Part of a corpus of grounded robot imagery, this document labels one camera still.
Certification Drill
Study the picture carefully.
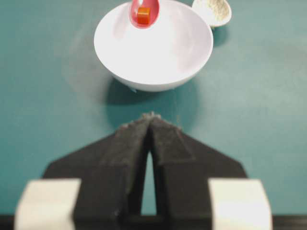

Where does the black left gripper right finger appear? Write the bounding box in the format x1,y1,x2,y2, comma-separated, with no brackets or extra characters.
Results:
148,115,247,223

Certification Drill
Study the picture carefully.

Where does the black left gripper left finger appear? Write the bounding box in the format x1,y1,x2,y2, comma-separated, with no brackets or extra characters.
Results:
43,114,152,230

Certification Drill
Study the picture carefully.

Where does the red block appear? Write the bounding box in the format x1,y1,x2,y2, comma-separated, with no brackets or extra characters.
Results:
137,7,151,25

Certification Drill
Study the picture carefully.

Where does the white plastic bowl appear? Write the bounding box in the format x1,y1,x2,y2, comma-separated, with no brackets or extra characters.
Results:
94,0,213,92

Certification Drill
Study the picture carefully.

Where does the crackle pattern ceramic dish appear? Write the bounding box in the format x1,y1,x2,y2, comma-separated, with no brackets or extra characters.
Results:
192,0,232,28

